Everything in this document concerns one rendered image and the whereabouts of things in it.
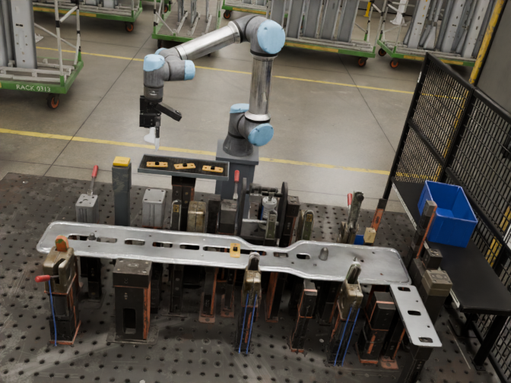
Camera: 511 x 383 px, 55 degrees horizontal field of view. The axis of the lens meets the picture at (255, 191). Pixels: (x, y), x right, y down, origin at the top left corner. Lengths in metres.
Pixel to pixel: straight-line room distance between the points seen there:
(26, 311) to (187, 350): 0.63
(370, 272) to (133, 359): 0.92
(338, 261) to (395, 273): 0.22
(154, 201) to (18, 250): 0.75
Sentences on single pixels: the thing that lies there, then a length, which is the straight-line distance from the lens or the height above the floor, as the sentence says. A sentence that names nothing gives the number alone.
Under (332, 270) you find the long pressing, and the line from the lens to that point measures 1.86.
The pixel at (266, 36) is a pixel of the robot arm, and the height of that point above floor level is 1.70.
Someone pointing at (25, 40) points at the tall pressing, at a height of 0.61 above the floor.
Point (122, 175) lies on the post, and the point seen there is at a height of 1.11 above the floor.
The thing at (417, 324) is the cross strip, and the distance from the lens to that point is 1.76.
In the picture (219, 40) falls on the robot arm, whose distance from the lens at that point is 2.08.
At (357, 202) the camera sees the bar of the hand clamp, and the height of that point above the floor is 1.17.
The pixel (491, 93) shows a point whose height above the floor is 1.09.
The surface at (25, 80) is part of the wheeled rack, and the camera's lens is 5.69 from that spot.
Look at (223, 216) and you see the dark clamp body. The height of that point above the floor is 1.04.
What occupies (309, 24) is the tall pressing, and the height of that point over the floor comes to 0.50.
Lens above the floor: 2.13
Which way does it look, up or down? 30 degrees down
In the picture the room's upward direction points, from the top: 8 degrees clockwise
